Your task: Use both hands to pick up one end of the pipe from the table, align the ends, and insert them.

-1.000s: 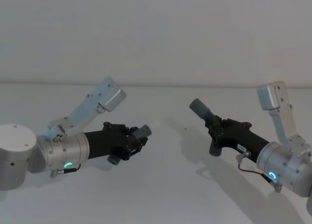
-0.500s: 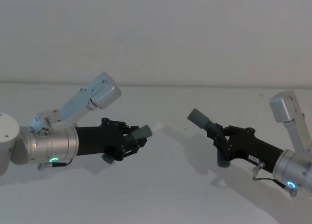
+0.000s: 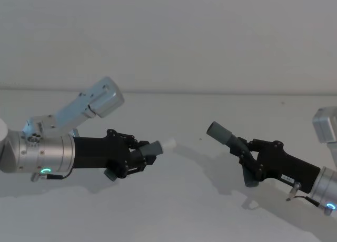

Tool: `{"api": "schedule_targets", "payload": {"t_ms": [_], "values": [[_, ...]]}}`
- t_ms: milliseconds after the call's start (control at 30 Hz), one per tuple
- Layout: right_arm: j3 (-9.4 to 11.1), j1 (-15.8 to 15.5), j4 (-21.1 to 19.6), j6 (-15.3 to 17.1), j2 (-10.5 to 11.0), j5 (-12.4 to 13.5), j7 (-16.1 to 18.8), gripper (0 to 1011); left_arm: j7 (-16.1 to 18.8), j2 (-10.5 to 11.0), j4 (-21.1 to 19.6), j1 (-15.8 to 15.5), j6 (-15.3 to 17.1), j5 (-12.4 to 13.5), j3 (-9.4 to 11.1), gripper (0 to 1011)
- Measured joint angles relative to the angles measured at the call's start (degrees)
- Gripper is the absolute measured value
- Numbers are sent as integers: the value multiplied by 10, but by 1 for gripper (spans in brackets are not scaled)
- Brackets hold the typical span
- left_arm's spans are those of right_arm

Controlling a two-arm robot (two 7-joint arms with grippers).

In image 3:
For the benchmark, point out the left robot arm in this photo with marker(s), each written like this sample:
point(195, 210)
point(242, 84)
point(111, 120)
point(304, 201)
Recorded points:
point(47, 150)

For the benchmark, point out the white curtain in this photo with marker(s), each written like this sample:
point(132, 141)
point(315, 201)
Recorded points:
point(168, 36)

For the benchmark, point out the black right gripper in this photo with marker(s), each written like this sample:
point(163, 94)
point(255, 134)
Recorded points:
point(287, 168)

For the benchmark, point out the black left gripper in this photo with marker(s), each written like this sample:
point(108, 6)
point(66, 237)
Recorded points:
point(100, 152)

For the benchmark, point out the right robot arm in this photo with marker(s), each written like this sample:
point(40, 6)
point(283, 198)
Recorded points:
point(325, 181)

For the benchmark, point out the white table cloth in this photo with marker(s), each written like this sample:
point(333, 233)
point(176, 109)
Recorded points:
point(168, 200)

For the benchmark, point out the grey tube with white tip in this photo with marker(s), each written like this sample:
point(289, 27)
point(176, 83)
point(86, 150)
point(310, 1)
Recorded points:
point(154, 148)

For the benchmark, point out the grey bent tube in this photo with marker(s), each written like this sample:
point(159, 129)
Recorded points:
point(218, 132)

